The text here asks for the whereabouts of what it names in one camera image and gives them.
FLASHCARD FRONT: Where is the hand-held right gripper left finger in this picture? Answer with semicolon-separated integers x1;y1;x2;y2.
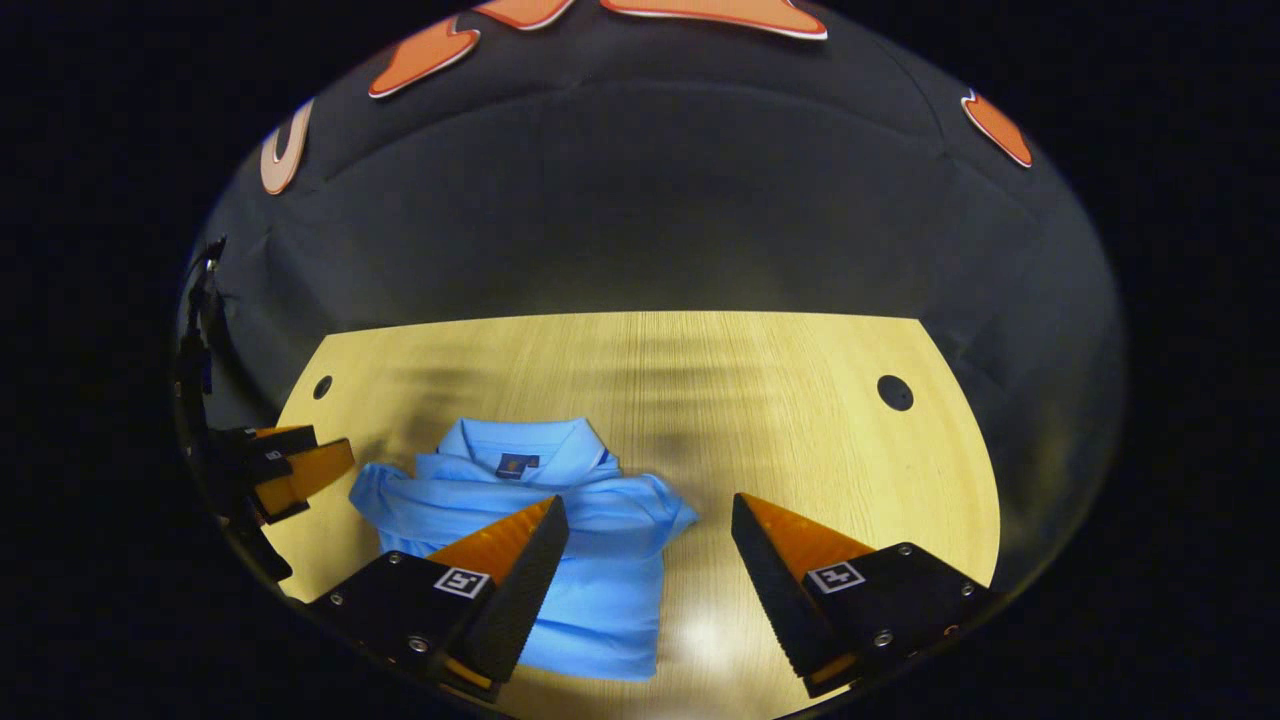
305;495;571;704

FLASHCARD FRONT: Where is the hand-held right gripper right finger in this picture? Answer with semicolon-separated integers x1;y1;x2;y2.
732;492;1001;699

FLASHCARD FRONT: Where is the light blue T-shirt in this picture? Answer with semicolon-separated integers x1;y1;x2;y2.
348;416;699;683

